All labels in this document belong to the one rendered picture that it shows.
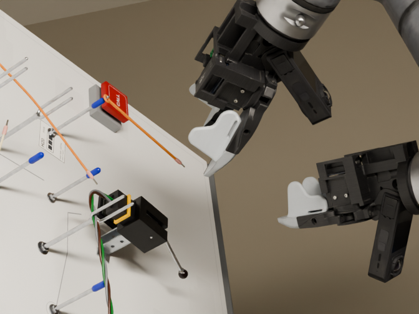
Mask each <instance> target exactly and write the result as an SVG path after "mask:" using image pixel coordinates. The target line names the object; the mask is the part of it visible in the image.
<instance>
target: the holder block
mask: <svg viewBox="0 0 419 314"><path fill-rule="evenodd" d="M133 201H135V202H136V205H135V218H134V220H132V221H130V222H128V223H126V224H124V225H121V224H120V223H118V224H117V232H118V233H119V234H120V235H122V236H123V237H124V238H126V240H128V241H129V242H131V243H132V244H133V245H134V246H135V247H137V248H138V249H140V250H141V251H142V252H143V253H146V252H148V251H150V250H152V249H154V248H155V247H158V246H159V245H162V244H163V243H165V242H167V236H168V232H167V231H166V230H165V229H166V228H168V218H167V217H166V216H165V215H164V214H162V213H161V212H160V211H159V210H158V209H157V208H155V207H154V206H153V205H152V204H150V203H149V202H148V201H147V200H146V199H145V198H144V197H142V196H140V197H138V198H136V199H134V200H133ZM147 214H148V215H149V216H151V217H152V218H153V219H154V220H156V221H157V223H156V222H155V221H154V220H153V219H152V218H151V217H149V216H148V215H147ZM150 236H152V239H151V238H150Z"/></svg>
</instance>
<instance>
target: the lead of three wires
mask: <svg viewBox="0 0 419 314"><path fill-rule="evenodd" d="M94 194H96V195H98V196H100V197H102V198H104V199H106V200H107V201H108V202H111V201H112V200H114V199H112V198H111V197H110V196H108V195H107V194H105V193H103V192H102V191H99V190H97V189H93V190H91V192H89V208H90V211H91V213H92V212H94V211H95V210H96V209H95V206H94ZM95 220H97V214H95V215H94V216H93V218H92V221H95Z"/></svg>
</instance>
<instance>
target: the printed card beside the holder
mask: <svg viewBox="0 0 419 314"><path fill-rule="evenodd" d="M48 128H53V127H51V126H50V125H48V124H47V123H46V122H44V121H42V120H40V130H39V146H40V147H41V148H42V149H44V150H46V151H47V152H48V153H50V154H51V155H52V156H54V157H56V158H57V159H58V160H60V161H61V162H63V163H64V164H65V143H64V142H63V140H62V139H61V138H60V136H59V135H58V134H57V132H56V134H55V138H52V137H50V136H49V134H48V132H47V129H48Z"/></svg>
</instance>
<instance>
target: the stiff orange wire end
mask: <svg viewBox="0 0 419 314"><path fill-rule="evenodd" d="M107 96H108V95H104V100H105V101H106V102H107V103H110V104H111V105H112V106H113V107H115V108H116V109H117V110H118V111H119V112H120V113H121V114H122V115H123V116H125V117H126V118H127V119H128V120H130V121H131V122H132V123H133V124H134V125H135V126H136V127H137V128H139V129H140V130H141V131H142V132H143V133H144V134H146V135H147V137H149V138H150V139H151V140H152V141H154V142H155V143H156V144H157V145H158V146H159V147H160V148H161V149H163V150H164V151H165V152H166V153H167V154H169V155H170V156H171V157H172V158H173V159H174V160H175V161H176V162H177V163H178V164H180V165H182V166H183V167H185V166H184V165H183V164H182V162H181V161H180V160H179V159H178V158H176V157H175V156H173V155H172V154H171V153H170V152H169V151H168V150H167V149H166V148H165V147H163V146H162V145H161V144H160V143H159V142H157V140H156V139H154V138H153V137H152V136H151V135H150V134H149V133H147V132H146V131H145V130H144V129H143V128H142V127H141V126H140V125H138V124H137V123H136V122H135V121H134V120H132V119H131V118H130V117H129V116H128V115H127V114H126V113H125V112H123V111H122V110H121V109H120V108H119V107H118V106H116V104H114V103H113V102H112V101H111V100H110V98H108V100H107V99H106V97H107Z"/></svg>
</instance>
